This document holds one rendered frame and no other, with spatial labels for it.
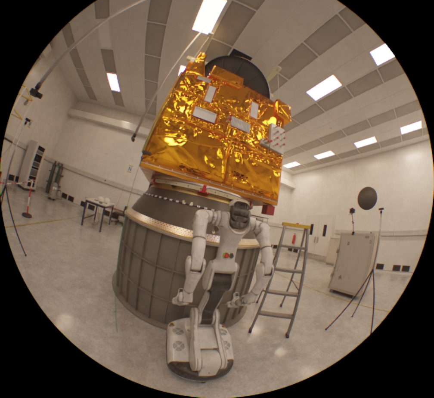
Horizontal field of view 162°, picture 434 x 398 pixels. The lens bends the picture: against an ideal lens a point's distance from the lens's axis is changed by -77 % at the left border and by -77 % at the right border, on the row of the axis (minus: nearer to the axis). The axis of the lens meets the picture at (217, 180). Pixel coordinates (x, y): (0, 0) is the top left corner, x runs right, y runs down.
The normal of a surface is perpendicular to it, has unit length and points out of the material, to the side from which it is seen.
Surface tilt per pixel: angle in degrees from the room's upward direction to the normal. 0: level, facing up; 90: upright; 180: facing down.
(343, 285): 90
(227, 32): 180
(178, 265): 90
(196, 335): 27
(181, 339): 38
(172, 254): 90
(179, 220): 62
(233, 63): 124
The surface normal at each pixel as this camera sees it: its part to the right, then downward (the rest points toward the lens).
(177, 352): 0.36, -0.84
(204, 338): 0.31, -0.94
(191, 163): 0.39, -0.14
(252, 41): -0.22, 0.95
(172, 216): 0.00, -0.67
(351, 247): -0.91, -0.28
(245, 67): -0.25, 0.37
